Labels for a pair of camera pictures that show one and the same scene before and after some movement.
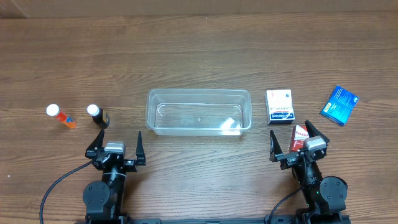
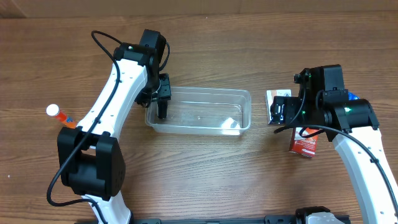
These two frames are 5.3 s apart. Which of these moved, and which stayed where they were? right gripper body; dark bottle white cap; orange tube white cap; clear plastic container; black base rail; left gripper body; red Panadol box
Moved: left gripper body; dark bottle white cap; right gripper body
Stayed: orange tube white cap; clear plastic container; black base rail; red Panadol box
